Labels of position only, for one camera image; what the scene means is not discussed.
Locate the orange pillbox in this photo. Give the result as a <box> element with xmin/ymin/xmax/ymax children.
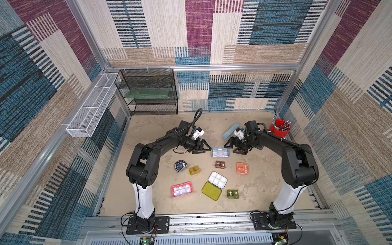
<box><xmin>236</xmin><ymin>162</ymin><xmax>250</xmax><ymax>175</ymax></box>

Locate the round dark blue pillbox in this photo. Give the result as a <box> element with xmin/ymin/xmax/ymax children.
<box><xmin>174</xmin><ymin>160</ymin><xmax>187</xmax><ymax>173</ymax></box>

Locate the light blue stapler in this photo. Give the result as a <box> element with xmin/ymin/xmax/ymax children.
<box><xmin>222</xmin><ymin>123</ymin><xmax>240</xmax><ymax>140</ymax></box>

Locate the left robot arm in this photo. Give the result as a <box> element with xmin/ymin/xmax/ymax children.
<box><xmin>126</xmin><ymin>108</ymin><xmax>212</xmax><ymax>234</ymax></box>

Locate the pink pillbox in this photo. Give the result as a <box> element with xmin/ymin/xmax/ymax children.
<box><xmin>171</xmin><ymin>182</ymin><xmax>194</xmax><ymax>198</ymax></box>

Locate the red pen cup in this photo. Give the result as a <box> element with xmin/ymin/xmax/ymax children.
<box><xmin>269</xmin><ymin>118</ymin><xmax>291</xmax><ymax>138</ymax></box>

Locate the blue six-compartment pillbox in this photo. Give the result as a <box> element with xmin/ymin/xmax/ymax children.
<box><xmin>211</xmin><ymin>148</ymin><xmax>230</xmax><ymax>158</ymax></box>

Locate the yellow two-compartment pillbox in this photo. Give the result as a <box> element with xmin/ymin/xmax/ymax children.
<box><xmin>188</xmin><ymin>165</ymin><xmax>201</xmax><ymax>176</ymax></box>

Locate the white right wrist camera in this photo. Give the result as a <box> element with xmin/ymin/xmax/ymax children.
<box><xmin>233</xmin><ymin>128</ymin><xmax>245</xmax><ymax>140</ymax></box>

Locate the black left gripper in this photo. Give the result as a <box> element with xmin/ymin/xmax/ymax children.
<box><xmin>182</xmin><ymin>138</ymin><xmax>213</xmax><ymax>155</ymax></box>

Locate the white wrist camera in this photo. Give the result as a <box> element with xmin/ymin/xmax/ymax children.
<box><xmin>233</xmin><ymin>128</ymin><xmax>245</xmax><ymax>140</ymax></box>
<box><xmin>191</xmin><ymin>127</ymin><xmax>205</xmax><ymax>140</ymax></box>

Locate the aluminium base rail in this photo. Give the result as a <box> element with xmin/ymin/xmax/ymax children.
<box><xmin>77</xmin><ymin>209</ymin><xmax>349</xmax><ymax>245</ymax></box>

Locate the white pillbox with green lid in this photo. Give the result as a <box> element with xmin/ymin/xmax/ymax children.
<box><xmin>202</xmin><ymin>171</ymin><xmax>228</xmax><ymax>201</ymax></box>

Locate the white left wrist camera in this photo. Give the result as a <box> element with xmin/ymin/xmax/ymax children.
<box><xmin>191</xmin><ymin>127</ymin><xmax>205</xmax><ymax>140</ymax></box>

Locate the black wire mesh shelf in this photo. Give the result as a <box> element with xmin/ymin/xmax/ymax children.
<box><xmin>115</xmin><ymin>68</ymin><xmax>178</xmax><ymax>115</ymax></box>

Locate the small green two-compartment pillbox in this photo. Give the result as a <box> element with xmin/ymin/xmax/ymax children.
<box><xmin>227</xmin><ymin>189</ymin><xmax>239</xmax><ymax>199</ymax></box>

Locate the maroon two-compartment pillbox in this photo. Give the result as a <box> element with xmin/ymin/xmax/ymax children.
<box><xmin>215</xmin><ymin>161</ymin><xmax>226</xmax><ymax>169</ymax></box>

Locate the white wire mesh basket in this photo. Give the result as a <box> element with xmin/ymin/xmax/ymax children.
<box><xmin>66</xmin><ymin>73</ymin><xmax>117</xmax><ymax>137</ymax></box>

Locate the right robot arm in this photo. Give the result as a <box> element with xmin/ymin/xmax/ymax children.
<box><xmin>223</xmin><ymin>120</ymin><xmax>319</xmax><ymax>230</ymax></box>

